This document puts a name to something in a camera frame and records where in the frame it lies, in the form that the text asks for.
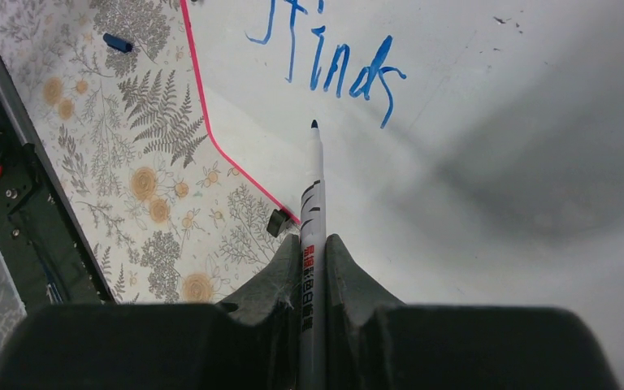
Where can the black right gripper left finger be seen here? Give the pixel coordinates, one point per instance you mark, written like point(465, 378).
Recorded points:
point(248, 340)

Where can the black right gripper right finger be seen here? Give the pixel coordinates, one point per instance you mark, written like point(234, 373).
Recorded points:
point(376, 341)

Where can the whiteboard marker pen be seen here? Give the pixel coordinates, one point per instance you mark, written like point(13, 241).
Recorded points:
point(312, 359)

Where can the pink framed whiteboard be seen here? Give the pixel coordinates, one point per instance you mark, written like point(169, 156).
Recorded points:
point(473, 150)

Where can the blue marker cap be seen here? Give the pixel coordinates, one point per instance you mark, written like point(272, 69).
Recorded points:
point(117, 43)

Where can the black whiteboard foot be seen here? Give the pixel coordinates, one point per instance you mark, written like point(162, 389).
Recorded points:
point(278, 222)

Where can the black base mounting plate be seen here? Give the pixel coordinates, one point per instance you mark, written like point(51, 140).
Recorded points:
point(43, 253)

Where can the floral tablecloth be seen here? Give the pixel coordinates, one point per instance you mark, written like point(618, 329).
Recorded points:
point(168, 218)

